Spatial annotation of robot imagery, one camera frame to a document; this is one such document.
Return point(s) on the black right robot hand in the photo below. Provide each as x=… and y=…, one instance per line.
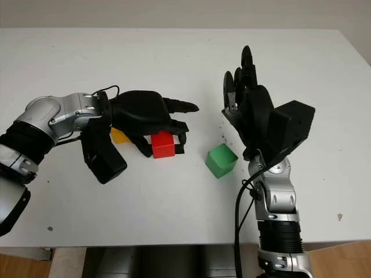
x=255, y=116

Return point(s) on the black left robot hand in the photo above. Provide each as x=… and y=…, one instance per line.
x=139, y=111

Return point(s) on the yellow block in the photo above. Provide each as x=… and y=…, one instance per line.
x=119, y=136

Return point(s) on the red block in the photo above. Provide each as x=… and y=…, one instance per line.
x=163, y=144

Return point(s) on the green block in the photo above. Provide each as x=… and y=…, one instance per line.
x=221, y=160

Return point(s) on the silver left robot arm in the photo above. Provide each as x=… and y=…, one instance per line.
x=43, y=121

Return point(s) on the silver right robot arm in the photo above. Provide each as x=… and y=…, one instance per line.
x=281, y=208

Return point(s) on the black tape strip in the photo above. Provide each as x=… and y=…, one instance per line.
x=179, y=149

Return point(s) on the dark grey robot torso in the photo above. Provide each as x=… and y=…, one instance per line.
x=171, y=262

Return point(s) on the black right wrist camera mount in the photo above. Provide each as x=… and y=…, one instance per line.
x=295, y=124

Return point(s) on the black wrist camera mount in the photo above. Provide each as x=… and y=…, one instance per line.
x=295, y=124
x=101, y=156

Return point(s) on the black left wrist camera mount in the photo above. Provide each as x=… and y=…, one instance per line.
x=101, y=156

